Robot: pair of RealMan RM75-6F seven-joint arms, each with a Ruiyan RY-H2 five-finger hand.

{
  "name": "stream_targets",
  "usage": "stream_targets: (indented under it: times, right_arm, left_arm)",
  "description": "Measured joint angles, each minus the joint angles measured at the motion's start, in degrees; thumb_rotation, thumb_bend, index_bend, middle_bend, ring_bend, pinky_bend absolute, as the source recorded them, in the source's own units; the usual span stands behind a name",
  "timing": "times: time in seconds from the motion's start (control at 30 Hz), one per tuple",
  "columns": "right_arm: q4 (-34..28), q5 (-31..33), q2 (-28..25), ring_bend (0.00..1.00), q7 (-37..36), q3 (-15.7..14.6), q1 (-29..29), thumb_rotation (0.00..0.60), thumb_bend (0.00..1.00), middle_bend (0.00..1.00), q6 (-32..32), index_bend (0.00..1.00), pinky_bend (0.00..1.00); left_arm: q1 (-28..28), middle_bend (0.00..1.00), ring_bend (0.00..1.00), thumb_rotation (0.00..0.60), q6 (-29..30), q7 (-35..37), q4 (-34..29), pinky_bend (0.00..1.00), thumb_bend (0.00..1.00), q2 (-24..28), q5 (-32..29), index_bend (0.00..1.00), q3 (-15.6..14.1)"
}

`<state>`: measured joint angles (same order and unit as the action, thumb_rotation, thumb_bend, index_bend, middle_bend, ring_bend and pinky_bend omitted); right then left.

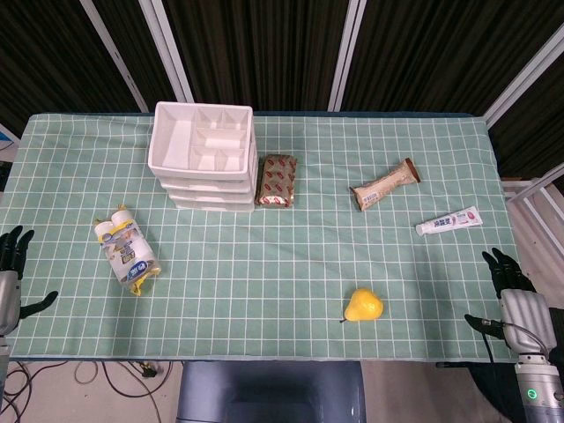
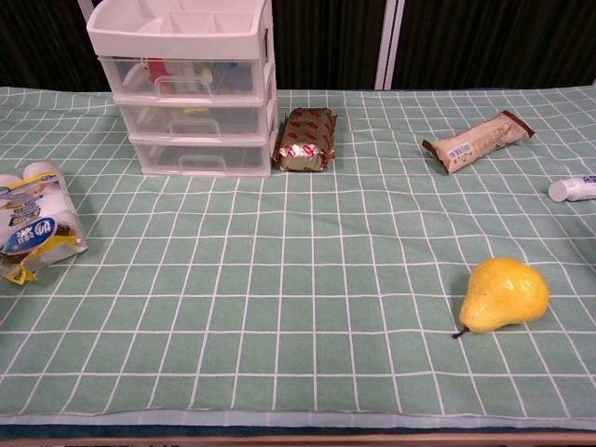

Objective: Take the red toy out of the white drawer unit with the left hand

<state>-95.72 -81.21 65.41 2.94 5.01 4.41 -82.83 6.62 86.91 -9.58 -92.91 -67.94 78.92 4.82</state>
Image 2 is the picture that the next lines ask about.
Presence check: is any blue under cloth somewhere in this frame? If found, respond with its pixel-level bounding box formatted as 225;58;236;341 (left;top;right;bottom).
0;411;596;438

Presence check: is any white plastic drawer cabinet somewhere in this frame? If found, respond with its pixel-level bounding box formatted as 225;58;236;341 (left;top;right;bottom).
86;0;279;179

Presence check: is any clear drawer holding small items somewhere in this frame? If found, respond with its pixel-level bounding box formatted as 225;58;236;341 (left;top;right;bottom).
97;55;266;102

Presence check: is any red plastic cup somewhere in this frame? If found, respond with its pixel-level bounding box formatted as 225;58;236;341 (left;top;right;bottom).
147;58;169;86

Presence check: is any wide white frame post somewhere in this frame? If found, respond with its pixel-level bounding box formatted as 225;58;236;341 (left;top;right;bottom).
373;0;407;90

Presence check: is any white plastic bottle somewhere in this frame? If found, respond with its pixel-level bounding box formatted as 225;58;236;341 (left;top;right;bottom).
548;173;596;203

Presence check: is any beige brown snack bar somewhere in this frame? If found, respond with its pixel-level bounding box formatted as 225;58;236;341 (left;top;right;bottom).
421;110;536;176

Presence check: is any empty clear drawer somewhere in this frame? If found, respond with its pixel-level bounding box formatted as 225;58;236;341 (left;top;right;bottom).
129;136;274;178

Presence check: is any black pleated curtain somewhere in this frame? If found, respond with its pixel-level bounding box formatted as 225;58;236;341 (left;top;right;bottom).
0;0;596;92

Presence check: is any green checkered tablecloth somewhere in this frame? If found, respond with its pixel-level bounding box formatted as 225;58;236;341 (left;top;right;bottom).
0;86;596;419

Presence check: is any gold wrapped snack pack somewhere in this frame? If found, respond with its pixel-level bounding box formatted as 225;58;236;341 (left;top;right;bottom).
271;106;338;175

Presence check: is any wrapped tissue roll pack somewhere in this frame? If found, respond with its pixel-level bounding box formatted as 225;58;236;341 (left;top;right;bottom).
0;160;90;285

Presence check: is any yellow pear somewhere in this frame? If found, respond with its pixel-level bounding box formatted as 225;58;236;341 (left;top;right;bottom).
451;256;551;340

